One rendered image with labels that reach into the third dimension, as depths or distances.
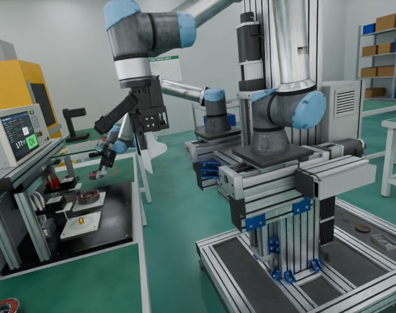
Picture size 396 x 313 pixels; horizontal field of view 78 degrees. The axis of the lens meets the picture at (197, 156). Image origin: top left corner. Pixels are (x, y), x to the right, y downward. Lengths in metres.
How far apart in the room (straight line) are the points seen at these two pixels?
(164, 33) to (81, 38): 6.00
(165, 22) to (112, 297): 0.76
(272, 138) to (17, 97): 4.39
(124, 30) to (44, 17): 6.21
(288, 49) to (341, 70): 8.14
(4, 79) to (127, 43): 4.41
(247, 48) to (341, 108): 0.51
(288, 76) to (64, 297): 0.96
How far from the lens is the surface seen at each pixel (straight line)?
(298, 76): 0.81
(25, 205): 1.05
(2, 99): 4.96
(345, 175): 1.02
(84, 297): 0.94
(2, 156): 1.15
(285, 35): 0.81
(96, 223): 1.23
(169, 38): 0.60
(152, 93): 0.58
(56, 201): 1.22
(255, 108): 0.93
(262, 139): 0.93
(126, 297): 0.87
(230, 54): 6.97
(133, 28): 0.57
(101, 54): 6.48
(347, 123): 1.38
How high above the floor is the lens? 1.34
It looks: 18 degrees down
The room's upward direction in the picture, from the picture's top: 8 degrees counter-clockwise
